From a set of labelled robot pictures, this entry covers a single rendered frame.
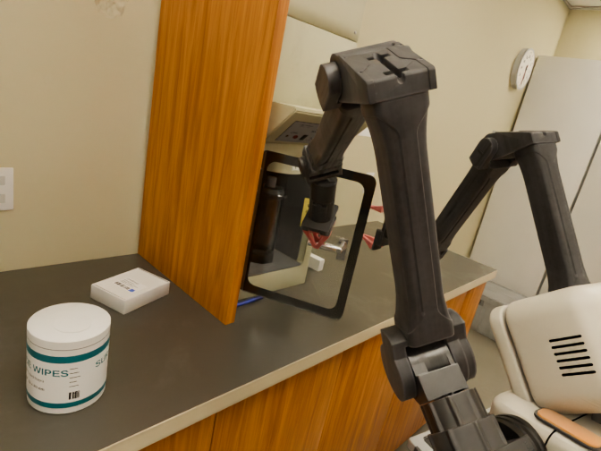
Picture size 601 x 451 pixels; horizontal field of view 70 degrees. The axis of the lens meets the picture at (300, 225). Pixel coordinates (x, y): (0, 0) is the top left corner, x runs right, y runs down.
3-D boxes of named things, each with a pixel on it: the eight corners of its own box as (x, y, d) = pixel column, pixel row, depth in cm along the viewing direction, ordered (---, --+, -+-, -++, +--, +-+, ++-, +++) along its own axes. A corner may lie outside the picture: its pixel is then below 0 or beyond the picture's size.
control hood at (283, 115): (256, 139, 109) (262, 98, 106) (335, 146, 132) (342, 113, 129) (286, 149, 101) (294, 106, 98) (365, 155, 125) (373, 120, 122)
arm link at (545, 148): (524, 113, 80) (562, 111, 84) (472, 139, 93) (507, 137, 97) (585, 353, 75) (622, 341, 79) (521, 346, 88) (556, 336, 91)
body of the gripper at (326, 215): (300, 231, 98) (301, 206, 93) (313, 205, 105) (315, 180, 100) (326, 238, 97) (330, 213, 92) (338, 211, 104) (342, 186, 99)
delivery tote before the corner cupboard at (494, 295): (436, 312, 367) (447, 277, 358) (458, 303, 396) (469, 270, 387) (506, 350, 328) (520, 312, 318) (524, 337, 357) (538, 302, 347)
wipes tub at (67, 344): (16, 382, 79) (16, 310, 75) (89, 360, 88) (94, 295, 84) (38, 427, 71) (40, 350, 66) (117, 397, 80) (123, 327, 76)
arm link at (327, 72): (333, 97, 49) (420, 76, 50) (319, 50, 49) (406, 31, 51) (299, 182, 91) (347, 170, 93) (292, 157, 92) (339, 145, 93)
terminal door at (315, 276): (238, 287, 121) (261, 148, 110) (341, 320, 115) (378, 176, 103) (236, 288, 120) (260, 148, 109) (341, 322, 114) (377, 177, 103)
